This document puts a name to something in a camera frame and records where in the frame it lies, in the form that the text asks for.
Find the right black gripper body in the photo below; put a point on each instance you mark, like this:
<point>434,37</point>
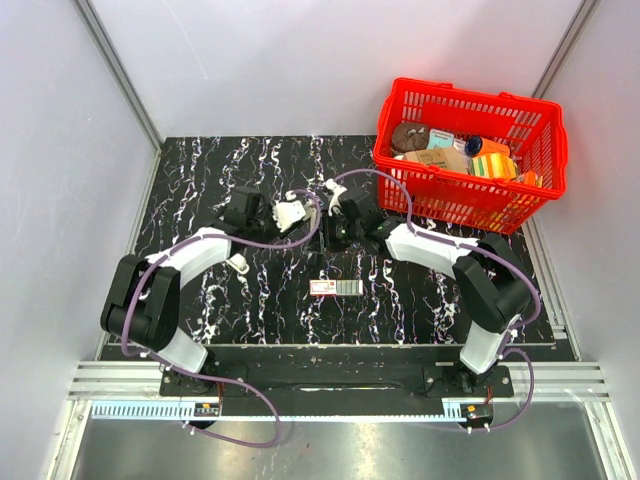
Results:
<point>343,234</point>

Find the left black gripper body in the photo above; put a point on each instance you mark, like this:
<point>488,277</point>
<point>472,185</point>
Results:
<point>263,228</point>

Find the black grey stapler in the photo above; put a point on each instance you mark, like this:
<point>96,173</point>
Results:
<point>318,244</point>

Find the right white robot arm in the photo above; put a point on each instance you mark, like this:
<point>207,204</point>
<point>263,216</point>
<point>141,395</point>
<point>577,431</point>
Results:
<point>492,285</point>

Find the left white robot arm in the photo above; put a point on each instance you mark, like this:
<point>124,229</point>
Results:
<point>145,292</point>

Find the staple box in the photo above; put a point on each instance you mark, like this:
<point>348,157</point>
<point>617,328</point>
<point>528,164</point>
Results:
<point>336,287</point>

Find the brown round object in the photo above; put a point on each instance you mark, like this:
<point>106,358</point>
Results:
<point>409,136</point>

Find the brown cardboard box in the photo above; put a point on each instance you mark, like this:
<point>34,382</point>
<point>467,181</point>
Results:
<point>448,158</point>

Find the teal white card box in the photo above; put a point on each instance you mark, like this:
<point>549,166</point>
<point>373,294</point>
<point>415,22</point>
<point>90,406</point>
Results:
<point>440,139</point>

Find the orange bottle blue cap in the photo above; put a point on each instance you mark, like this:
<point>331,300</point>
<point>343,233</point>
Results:
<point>477,146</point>

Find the yellow green sponge pack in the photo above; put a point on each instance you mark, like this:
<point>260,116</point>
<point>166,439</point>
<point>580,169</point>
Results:
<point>493,166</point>

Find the orange snack packet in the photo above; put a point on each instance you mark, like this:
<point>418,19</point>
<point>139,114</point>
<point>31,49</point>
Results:
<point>529,178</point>

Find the red plastic basket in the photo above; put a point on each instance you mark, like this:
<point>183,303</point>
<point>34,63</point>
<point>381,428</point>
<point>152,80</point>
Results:
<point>533,129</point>

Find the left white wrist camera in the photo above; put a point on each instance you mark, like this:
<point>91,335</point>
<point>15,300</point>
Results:
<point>289,215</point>

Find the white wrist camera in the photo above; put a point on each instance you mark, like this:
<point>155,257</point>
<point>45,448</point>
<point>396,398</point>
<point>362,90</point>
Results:
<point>334,191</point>
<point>289,215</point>

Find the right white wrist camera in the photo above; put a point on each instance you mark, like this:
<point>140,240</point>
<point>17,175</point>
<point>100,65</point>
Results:
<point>334,191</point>

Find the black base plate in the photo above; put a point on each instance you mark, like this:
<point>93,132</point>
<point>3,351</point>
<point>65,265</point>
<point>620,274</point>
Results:
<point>342,380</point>

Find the aluminium rail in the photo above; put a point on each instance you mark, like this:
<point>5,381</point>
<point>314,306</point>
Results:
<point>132,391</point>

